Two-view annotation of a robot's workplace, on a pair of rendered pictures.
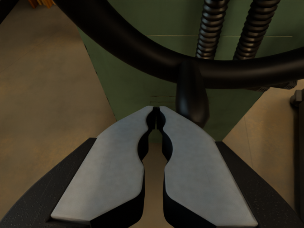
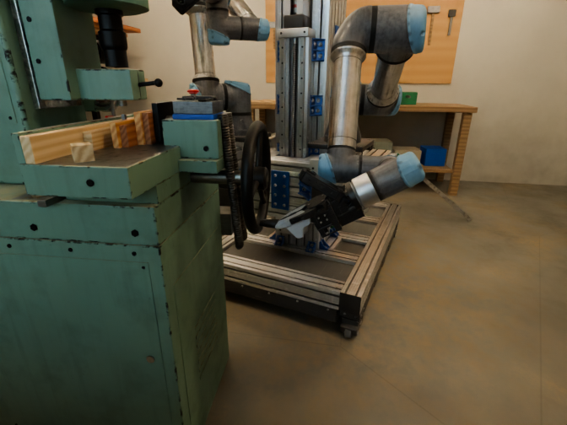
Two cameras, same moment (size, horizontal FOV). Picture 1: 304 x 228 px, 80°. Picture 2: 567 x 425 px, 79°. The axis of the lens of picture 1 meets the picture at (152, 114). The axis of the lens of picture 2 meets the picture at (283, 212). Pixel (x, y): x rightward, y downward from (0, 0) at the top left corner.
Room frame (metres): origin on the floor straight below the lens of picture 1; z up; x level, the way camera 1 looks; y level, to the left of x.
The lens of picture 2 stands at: (0.02, 0.79, 1.04)
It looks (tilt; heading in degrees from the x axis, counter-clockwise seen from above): 21 degrees down; 272
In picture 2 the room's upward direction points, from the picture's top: straight up
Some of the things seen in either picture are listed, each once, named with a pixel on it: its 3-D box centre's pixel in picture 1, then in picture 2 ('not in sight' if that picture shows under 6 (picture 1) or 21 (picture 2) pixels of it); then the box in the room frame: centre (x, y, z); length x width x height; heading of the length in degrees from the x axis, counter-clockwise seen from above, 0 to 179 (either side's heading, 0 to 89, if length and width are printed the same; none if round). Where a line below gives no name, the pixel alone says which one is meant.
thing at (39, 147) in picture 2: not in sight; (121, 129); (0.48, -0.11, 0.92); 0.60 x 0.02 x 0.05; 86
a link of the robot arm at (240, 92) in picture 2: not in sight; (236, 96); (0.30, -0.84, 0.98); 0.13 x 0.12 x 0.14; 24
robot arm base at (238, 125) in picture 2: not in sight; (239, 122); (0.29, -0.85, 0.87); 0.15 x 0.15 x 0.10
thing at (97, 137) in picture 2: not in sight; (149, 126); (0.45, -0.22, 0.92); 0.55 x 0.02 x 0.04; 86
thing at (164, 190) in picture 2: not in sight; (153, 170); (0.40, -0.09, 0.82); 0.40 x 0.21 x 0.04; 86
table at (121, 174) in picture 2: not in sight; (170, 152); (0.35, -0.10, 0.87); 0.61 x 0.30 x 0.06; 86
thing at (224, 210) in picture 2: not in sight; (218, 219); (0.30, -0.35, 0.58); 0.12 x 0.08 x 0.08; 176
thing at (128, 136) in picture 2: not in sight; (149, 130); (0.40, -0.11, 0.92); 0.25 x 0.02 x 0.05; 86
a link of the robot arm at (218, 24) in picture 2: not in sight; (223, 28); (0.29, -0.55, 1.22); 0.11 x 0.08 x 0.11; 24
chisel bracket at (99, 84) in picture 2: not in sight; (113, 88); (0.48, -0.10, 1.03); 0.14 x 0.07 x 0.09; 176
